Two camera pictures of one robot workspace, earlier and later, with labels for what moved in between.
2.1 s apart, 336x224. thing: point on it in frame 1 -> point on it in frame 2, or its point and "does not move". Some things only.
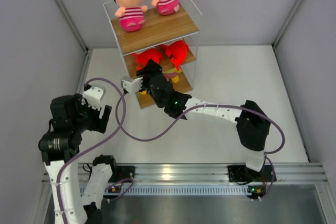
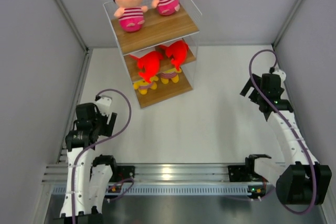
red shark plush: (178, 50) does not move
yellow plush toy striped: (172, 74) does not move
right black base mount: (241, 173) does not move
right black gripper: (150, 68) -> (246, 89)
